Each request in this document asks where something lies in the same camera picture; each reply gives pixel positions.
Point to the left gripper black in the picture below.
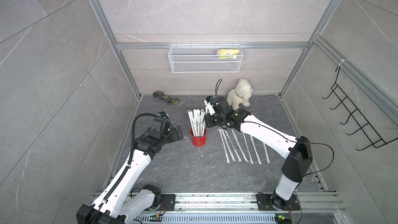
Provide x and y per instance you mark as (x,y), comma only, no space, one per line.
(173,137)

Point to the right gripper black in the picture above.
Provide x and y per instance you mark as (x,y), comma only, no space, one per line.
(208,120)

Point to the red cup container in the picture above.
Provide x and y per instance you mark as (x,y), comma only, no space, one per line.
(198,141)

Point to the bundle of white straws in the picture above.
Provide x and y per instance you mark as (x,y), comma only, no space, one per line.
(197,120)

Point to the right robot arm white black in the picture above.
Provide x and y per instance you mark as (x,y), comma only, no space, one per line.
(297,152)

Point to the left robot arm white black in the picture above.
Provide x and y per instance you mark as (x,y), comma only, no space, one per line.
(117,204)

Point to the white plush dog toy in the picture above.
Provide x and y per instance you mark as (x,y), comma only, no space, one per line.
(240,95)

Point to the camouflage cloth piece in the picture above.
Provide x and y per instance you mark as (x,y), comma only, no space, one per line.
(159,95)

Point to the yellow sponge in basket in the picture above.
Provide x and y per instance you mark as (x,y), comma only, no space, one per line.
(228,53)

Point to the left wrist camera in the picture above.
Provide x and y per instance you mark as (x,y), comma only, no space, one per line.
(163,116)

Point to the white wire mesh basket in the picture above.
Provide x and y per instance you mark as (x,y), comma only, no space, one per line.
(202,59)

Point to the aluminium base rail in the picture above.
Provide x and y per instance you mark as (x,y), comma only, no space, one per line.
(247,202)

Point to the black wire hook rack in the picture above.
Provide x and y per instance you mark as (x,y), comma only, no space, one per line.
(361,124)

